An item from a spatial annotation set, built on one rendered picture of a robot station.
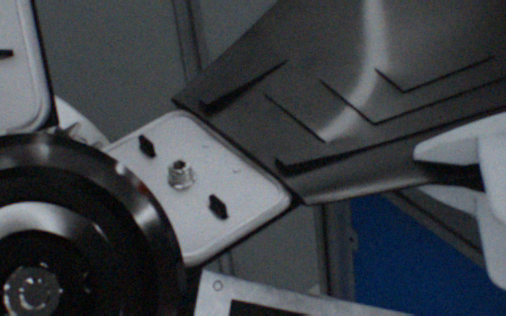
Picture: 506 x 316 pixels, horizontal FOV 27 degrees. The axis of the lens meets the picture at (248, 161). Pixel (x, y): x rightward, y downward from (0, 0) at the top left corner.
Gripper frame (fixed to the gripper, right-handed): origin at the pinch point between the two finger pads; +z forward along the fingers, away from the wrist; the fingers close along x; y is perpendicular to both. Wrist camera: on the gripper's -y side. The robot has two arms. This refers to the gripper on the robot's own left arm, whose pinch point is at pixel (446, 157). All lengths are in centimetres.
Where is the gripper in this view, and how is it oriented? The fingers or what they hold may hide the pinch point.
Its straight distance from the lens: 48.9
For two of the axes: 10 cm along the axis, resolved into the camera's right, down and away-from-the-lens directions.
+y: -2.5, 7.4, -6.3
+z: -9.6, -0.9, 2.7
